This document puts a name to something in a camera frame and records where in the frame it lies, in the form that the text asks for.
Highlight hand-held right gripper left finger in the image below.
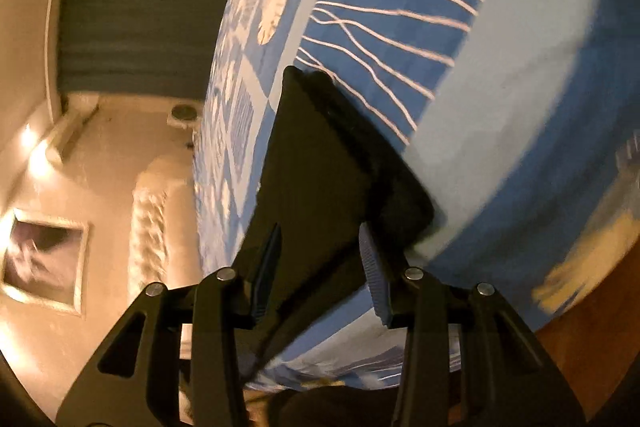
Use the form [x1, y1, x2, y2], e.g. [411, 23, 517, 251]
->
[55, 223, 284, 427]

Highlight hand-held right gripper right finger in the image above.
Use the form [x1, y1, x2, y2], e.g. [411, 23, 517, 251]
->
[358, 223, 589, 427]

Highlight black pants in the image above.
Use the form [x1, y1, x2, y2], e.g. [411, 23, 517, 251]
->
[240, 66, 435, 379]

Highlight blue leaf-print bedsheet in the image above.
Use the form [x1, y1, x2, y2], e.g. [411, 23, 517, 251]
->
[192, 0, 640, 394]

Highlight dark green curtain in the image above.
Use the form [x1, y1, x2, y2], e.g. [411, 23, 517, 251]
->
[56, 0, 274, 101]

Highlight oval white-framed wall mirror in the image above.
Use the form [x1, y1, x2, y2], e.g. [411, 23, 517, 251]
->
[167, 104, 201, 128]

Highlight dark wall-mounted screen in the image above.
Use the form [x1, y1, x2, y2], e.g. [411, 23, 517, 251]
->
[0, 208, 91, 315]

